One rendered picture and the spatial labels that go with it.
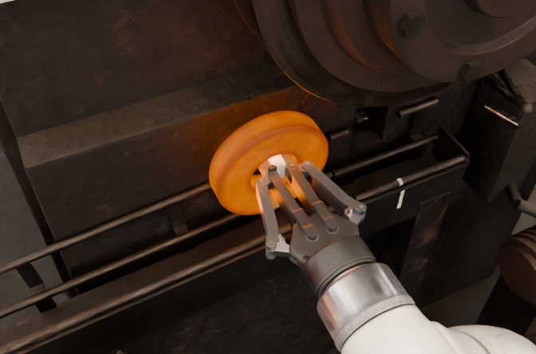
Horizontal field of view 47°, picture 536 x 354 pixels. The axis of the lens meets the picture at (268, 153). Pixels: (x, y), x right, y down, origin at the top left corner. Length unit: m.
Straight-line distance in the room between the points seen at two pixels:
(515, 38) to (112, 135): 0.47
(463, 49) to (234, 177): 0.30
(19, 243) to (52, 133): 1.07
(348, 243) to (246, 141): 0.17
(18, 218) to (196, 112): 1.18
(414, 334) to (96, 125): 0.44
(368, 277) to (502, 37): 0.28
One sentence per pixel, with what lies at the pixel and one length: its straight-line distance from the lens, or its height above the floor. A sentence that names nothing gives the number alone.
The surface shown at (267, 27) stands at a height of 1.05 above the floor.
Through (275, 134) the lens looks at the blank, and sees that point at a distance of 0.71.
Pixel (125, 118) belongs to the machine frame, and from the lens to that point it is 0.78.
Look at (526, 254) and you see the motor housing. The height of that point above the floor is 0.52.
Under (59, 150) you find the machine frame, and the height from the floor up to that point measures 0.87.
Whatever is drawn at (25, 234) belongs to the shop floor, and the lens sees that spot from 1.85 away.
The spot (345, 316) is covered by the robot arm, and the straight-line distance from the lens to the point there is 0.62.
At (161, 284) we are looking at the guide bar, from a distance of 0.84.
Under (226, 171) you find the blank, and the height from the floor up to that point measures 0.86.
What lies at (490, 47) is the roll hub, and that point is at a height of 1.01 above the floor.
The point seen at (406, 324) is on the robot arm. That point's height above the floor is 0.87.
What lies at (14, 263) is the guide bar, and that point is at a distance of 0.86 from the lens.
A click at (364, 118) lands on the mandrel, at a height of 0.75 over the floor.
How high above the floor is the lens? 1.39
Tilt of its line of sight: 46 degrees down
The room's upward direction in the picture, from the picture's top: straight up
